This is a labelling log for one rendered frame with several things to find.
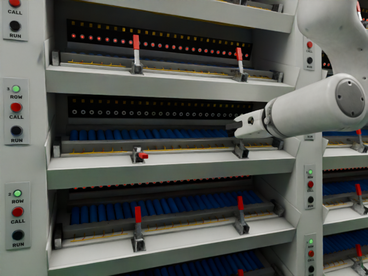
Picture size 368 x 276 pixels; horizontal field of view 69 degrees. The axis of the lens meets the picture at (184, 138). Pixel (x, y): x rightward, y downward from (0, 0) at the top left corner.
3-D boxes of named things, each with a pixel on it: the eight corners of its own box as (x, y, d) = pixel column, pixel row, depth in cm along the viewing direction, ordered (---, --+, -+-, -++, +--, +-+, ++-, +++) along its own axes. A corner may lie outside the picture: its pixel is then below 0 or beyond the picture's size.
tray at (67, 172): (291, 172, 74) (301, 141, 70) (47, 190, 52) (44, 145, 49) (252, 143, 91) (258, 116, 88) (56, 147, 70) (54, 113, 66)
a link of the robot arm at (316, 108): (306, 97, 54) (269, 93, 51) (371, 74, 42) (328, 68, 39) (310, 137, 53) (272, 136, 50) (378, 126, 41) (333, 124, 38)
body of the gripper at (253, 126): (262, 136, 52) (232, 142, 62) (303, 136, 56) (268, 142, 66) (258, 99, 53) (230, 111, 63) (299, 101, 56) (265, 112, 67)
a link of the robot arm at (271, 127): (271, 137, 50) (261, 139, 53) (307, 136, 53) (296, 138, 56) (267, 93, 51) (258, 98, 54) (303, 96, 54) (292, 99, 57)
